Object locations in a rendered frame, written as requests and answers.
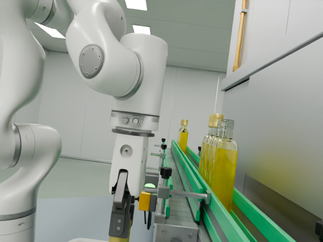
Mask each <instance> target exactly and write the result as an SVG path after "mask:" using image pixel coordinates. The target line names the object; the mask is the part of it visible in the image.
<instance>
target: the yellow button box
mask: <svg viewBox="0 0 323 242"><path fill-rule="evenodd" d="M138 202H139V204H138V210H143V211H150V212H155V210H156V202H157V193H147V192H143V191H142V192H141V194H140V196H139V197H138Z"/></svg>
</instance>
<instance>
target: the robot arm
mask: <svg viewBox="0 0 323 242"><path fill-rule="evenodd" d="M26 19H28V20H30V21H32V22H35V23H37V24H40V25H42V26H45V27H48V28H51V29H55V30H63V29H66V28H68V30H67V33H66V39H65V40H66V46H67V50H68V53H69V55H70V57H71V60H72V62H73V64H74V66H75V68H76V70H77V72H78V74H79V75H80V77H81V78H82V80H83V81H84V82H85V84H86V85H87V86H89V87H90V88H92V89H93V90H95V91H97V92H99V93H102V94H106V95H110V96H112V98H113V101H112V111H111V116H110V125H111V126H116V127H115V129H112V132H113V133H117V136H116V141H115V145H114V152H113V158H112V167H111V174H110V183H109V192H110V193H111V194H112V195H113V194H114V199H113V205H112V211H111V219H110V227H109V236H110V237H116V238H123V239H126V238H127V237H128V233H129V225H130V220H131V221H132V223H131V226H132V224H133V216H134V209H135V205H133V204H134V202H135V198H138V197H139V196H140V194H141V192H142V190H143V187H144V184H145V174H146V165H147V156H148V145H149V137H154V136H155V134H154V133H151V132H152V131H158V126H159V119H160V118H159V117H160V111H161V103H162V93H163V85H164V77H165V69H166V62H167V54H168V45H167V43H166V42H165V41H164V40H162V39H161V38H159V37H156V36H153V35H149V34H144V33H131V34H127V35H125V32H126V17H125V14H124V12H123V10H122V8H121V6H120V5H119V3H118V2H117V0H0V35H1V38H2V42H3V55H2V64H1V72H0V169H9V168H17V167H20V168H19V170H18V171H17V172H16V173H15V174H14V175H12V176H11V177H10V178H9V179H7V180H6V181H4V182H2V183H1V184H0V242H35V230H36V214H37V195H38V190H39V188H40V185H41V183H42V182H43V180H44V179H45V177H46V176H47V175H48V173H49V172H50V171H51V169H52V168H53V167H54V165H55V164H56V163H57V161H58V159H59V157H60V155H61V152H62V139H61V136H60V134H59V133H58V131H57V130H56V129H54V128H53V127H51V126H48V125H44V124H31V123H12V119H13V117H14V115H15V114H16V112H17V111H18V110H20V109H21V108H23V107H24V106H26V105H28V104H29V103H31V102H32V101H33V100H35V99H36V97H37V96H38V95H39V93H40V91H41V88H42V85H43V80H44V74H45V66H46V55H45V52H44V49H43V47H42V46H41V45H40V43H39V42H38V41H37V39H36V38H35V37H34V35H33V34H32V32H31V31H30V29H29V27H28V25H27V23H26ZM119 41H120V42H119Z"/></svg>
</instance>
